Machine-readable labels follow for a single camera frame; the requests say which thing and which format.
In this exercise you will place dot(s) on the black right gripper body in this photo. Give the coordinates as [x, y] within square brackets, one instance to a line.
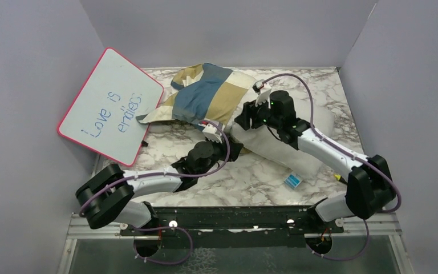
[261, 115]

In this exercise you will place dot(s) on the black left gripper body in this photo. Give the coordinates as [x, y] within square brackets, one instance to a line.
[219, 153]

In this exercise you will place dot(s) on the white pillow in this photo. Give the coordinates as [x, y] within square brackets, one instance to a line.
[308, 158]

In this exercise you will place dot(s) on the blue beige checked pillowcase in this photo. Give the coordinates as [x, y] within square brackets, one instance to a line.
[204, 92]

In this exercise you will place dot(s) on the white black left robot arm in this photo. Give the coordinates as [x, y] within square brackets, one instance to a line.
[107, 196]

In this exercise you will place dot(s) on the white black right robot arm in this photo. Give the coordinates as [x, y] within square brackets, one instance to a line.
[369, 183]

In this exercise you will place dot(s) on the blue white pillow tag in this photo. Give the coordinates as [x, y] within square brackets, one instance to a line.
[293, 180]

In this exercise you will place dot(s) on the black yellow marker pen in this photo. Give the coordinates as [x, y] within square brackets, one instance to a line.
[340, 179]

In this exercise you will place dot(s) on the pink framed whiteboard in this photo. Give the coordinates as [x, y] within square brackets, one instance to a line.
[103, 115]

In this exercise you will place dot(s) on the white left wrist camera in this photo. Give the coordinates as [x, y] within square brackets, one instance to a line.
[210, 132]

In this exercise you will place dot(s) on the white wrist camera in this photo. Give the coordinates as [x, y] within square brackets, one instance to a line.
[210, 132]
[263, 91]

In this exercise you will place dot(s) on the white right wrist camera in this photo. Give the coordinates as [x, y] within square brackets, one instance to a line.
[263, 91]

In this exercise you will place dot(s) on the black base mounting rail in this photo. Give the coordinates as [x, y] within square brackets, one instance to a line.
[234, 227]

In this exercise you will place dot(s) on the aluminium frame rail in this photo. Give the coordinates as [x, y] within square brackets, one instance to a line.
[376, 248]

